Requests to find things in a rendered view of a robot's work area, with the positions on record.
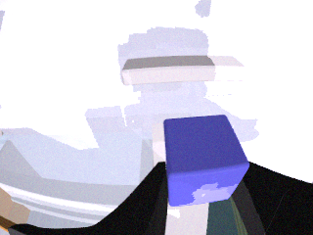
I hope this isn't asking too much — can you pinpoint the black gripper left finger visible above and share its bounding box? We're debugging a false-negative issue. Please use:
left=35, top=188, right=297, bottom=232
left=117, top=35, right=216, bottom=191
left=8, top=162, right=168, bottom=235

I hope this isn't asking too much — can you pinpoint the small blue block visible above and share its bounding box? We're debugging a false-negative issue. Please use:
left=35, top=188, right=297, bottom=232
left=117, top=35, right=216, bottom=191
left=163, top=115, right=249, bottom=208

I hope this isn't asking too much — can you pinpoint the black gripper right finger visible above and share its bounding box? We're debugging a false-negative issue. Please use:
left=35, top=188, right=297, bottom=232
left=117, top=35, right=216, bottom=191
left=231, top=161, right=313, bottom=235

